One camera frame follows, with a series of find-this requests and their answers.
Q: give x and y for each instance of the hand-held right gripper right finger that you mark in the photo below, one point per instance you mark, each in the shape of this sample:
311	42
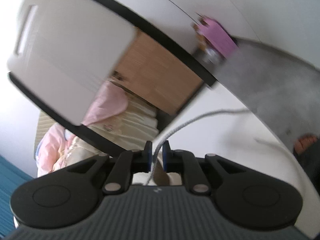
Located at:
166	156

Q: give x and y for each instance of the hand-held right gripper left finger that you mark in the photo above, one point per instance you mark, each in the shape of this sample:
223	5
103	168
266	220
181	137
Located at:
148	156

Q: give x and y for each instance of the white and brown sneaker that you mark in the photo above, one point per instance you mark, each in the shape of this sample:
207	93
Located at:
162	177

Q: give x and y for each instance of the white shoelace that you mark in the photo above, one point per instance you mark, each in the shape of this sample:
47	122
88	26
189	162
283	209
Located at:
180	127

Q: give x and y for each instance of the bed with cream floral bedspread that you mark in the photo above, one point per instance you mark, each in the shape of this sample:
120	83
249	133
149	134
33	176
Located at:
130	127

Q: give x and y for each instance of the pink cloth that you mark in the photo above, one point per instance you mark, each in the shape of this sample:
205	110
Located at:
107	102

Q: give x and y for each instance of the wooden nightstand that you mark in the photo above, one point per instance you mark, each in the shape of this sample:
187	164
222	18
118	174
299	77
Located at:
157	75

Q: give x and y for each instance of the pastel pink quilt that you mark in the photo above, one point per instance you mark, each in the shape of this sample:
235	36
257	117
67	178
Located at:
53	147

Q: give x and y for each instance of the clear plastic bag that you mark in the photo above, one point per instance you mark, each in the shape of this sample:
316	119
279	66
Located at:
212	55

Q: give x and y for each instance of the brown cardboard piece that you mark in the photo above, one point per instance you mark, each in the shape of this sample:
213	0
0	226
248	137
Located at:
200	33

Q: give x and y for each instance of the pink cardboard box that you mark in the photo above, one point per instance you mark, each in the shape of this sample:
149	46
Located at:
220	38

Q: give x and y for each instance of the teal curtain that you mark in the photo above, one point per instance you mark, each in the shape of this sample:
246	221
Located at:
12	187

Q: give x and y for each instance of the person's foot in dark sandal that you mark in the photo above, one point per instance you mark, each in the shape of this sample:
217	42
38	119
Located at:
305	142

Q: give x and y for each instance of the white chair with black frame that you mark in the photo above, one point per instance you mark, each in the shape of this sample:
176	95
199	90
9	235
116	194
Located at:
70	50

